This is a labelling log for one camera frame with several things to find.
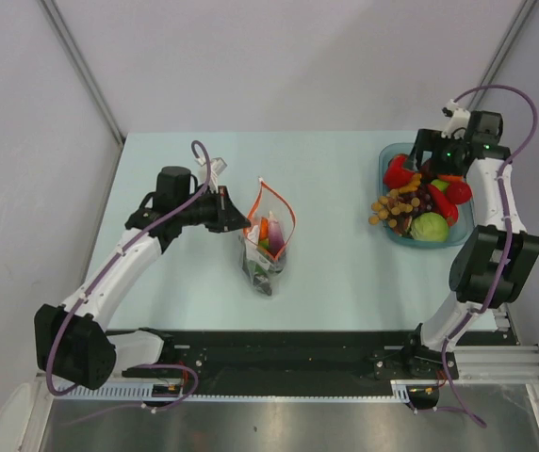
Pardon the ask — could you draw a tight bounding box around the white cable duct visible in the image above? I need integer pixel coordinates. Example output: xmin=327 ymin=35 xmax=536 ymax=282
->
xmin=55 ymin=379 xmax=440 ymax=404

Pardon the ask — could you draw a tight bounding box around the red chili pepper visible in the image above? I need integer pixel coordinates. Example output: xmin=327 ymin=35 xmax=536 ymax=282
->
xmin=427 ymin=185 xmax=459 ymax=225

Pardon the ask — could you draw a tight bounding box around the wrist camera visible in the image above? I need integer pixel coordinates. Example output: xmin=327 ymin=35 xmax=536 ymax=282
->
xmin=196 ymin=157 xmax=227 ymax=192
xmin=441 ymin=99 xmax=471 ymax=139

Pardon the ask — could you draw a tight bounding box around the red tomato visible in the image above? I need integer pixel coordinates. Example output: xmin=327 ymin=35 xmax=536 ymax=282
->
xmin=445 ymin=181 xmax=472 ymax=205

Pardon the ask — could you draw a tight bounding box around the red bell pepper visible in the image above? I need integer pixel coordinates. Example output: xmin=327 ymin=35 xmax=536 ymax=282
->
xmin=383 ymin=153 xmax=416 ymax=190

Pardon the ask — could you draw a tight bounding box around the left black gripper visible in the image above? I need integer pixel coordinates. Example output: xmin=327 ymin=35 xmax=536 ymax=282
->
xmin=176 ymin=186 xmax=251 ymax=234

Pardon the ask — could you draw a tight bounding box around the blue plastic bowl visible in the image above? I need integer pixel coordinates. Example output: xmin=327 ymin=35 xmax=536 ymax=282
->
xmin=377 ymin=142 xmax=475 ymax=250

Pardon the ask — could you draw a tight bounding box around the dark grape bunch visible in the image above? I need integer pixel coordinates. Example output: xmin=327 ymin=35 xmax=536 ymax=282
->
xmin=401 ymin=186 xmax=433 ymax=214

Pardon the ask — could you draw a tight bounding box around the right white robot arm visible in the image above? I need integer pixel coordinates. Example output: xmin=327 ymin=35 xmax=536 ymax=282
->
xmin=401 ymin=102 xmax=539 ymax=378

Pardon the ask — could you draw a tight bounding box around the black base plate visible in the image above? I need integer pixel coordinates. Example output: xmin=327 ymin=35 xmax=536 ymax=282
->
xmin=104 ymin=329 xmax=460 ymax=396

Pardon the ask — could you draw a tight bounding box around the green cabbage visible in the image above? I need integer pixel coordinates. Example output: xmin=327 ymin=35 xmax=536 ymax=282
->
xmin=410 ymin=212 xmax=449 ymax=243

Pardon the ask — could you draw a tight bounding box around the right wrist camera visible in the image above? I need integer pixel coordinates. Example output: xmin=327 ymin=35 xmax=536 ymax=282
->
xmin=441 ymin=99 xmax=471 ymax=139

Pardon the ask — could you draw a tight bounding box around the orange pumpkin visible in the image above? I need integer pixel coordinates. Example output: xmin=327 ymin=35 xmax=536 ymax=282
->
xmin=259 ymin=217 xmax=269 ymax=241

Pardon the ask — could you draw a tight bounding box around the aluminium frame rail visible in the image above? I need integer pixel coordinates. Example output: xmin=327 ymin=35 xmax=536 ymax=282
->
xmin=33 ymin=343 xmax=539 ymax=387

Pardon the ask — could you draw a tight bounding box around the purple white scallion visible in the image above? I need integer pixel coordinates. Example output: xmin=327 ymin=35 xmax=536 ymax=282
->
xmin=268 ymin=212 xmax=285 ymax=256

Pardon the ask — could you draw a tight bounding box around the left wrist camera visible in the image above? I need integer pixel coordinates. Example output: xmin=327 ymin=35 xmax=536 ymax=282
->
xmin=196 ymin=157 xmax=227 ymax=192

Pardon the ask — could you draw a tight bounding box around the green apple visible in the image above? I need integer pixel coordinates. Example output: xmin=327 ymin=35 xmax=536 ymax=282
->
xmin=431 ymin=179 xmax=449 ymax=193

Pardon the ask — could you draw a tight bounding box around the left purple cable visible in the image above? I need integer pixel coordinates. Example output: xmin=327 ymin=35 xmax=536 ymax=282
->
xmin=43 ymin=139 xmax=214 ymax=425

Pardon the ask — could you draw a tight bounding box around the clear zip bag orange zipper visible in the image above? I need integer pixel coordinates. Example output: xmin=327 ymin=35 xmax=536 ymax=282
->
xmin=240 ymin=178 xmax=297 ymax=297

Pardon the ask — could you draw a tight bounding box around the orange tangerine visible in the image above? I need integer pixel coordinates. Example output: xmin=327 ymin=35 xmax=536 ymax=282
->
xmin=438 ymin=174 xmax=465 ymax=184

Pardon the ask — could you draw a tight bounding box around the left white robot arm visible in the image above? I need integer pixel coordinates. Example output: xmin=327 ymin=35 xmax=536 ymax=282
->
xmin=34 ymin=158 xmax=250 ymax=396

